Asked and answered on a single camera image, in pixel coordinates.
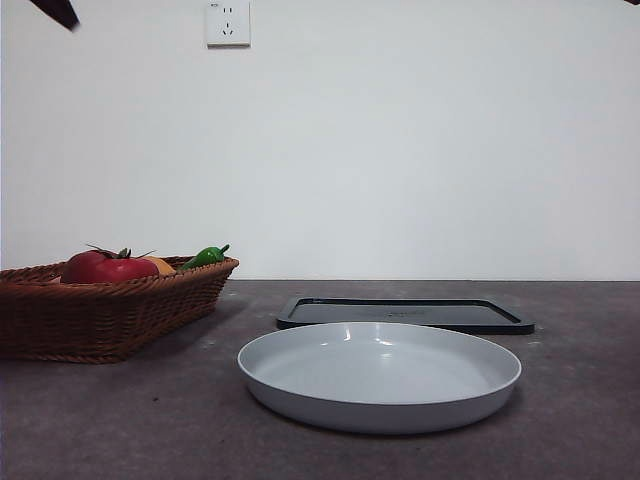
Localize red tomato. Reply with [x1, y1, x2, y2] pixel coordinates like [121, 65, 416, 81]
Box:
[60, 243, 161, 285]

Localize orange round fruit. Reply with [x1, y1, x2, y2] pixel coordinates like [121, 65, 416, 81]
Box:
[144, 255, 178, 276]

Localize green pepper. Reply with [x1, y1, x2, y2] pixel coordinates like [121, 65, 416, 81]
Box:
[177, 243, 232, 272]

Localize brown wicker basket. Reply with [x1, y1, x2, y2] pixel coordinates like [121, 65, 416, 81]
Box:
[0, 255, 241, 365]

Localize black rectangular tray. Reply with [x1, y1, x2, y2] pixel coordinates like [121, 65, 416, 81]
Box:
[276, 296, 536, 336]

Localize white round plate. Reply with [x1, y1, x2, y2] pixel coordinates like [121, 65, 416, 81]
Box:
[236, 321, 524, 435]

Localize white wall socket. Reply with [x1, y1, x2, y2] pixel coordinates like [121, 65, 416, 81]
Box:
[206, 0, 252, 50]

